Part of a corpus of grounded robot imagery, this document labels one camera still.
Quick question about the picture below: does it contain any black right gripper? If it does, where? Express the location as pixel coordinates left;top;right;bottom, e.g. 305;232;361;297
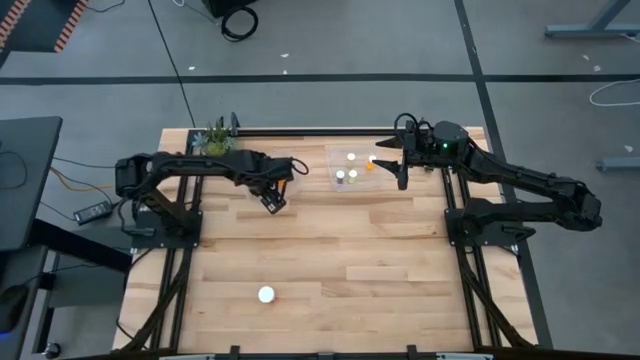
372;129;436;191

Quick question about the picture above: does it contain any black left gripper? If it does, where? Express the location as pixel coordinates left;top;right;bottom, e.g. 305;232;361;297
247;157;296;215

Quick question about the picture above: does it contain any small green potted plant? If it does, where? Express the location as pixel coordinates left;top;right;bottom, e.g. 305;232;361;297
192;119;236;157

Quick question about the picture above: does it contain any black power adapter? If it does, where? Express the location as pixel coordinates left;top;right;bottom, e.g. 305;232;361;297
73;200;114;225

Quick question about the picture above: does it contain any black box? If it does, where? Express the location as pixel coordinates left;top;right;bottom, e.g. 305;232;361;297
202;0;259;19

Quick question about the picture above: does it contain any grey table leg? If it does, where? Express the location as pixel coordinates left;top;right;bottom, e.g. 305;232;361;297
544;0;640;39
597;157;640;174

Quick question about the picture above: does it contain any black desk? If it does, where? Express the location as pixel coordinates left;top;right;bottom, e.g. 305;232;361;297
0;116;64;251

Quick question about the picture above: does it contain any black orange striped ramp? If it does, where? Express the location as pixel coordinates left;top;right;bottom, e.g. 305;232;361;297
0;0;89;54

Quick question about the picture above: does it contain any black computer mouse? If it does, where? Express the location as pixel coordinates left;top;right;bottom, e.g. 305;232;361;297
0;284;29;334

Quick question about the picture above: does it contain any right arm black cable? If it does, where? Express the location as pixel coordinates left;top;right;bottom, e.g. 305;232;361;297
393;112;431;134

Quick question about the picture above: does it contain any black aluminium table frame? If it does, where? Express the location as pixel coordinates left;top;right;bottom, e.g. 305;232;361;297
112;112;551;360

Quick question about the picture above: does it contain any long black floor cable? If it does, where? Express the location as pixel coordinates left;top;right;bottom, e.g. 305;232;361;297
147;0;197;129

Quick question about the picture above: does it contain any coiled black cable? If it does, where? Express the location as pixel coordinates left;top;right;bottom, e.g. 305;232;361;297
221;5;260;42

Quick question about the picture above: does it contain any orange floor cable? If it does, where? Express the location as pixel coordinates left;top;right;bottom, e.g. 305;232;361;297
49;167;114;193

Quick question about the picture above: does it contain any white floor cable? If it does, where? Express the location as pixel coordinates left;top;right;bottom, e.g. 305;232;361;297
589;78;640;108

